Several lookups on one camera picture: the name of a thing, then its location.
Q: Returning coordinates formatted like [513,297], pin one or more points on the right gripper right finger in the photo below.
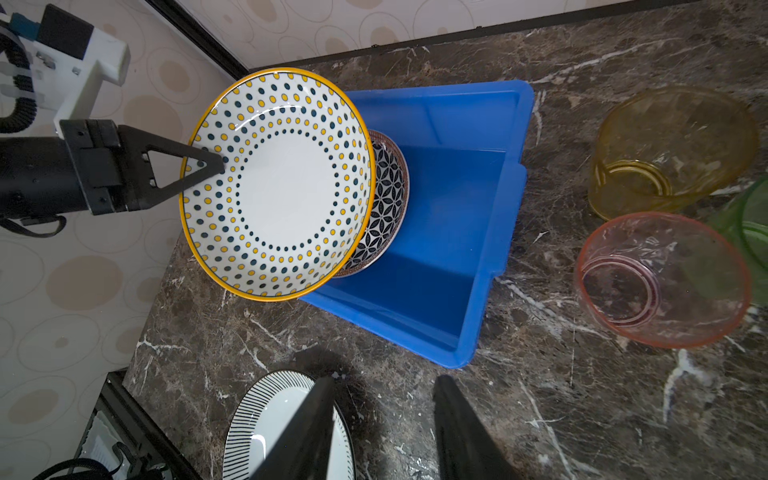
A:
[464,447]

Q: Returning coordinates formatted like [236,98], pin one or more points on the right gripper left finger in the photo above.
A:
[303,449]

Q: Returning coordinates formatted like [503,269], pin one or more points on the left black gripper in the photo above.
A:
[97,166]

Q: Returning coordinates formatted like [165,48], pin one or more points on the dotted yellow rim plate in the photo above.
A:
[296,191]

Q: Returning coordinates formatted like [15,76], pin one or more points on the flower pattern orange rim plate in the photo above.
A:
[389,206]

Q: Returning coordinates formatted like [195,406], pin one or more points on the blue plastic bin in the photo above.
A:
[463,147]

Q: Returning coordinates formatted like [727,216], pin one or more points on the black striped rim white plate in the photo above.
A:
[264,414]

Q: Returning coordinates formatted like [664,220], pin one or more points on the pink translucent cup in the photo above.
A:
[663,280]

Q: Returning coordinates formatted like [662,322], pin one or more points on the green translucent cup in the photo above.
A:
[743,222]

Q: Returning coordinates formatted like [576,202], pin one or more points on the yellow translucent cup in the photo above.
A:
[666,148]

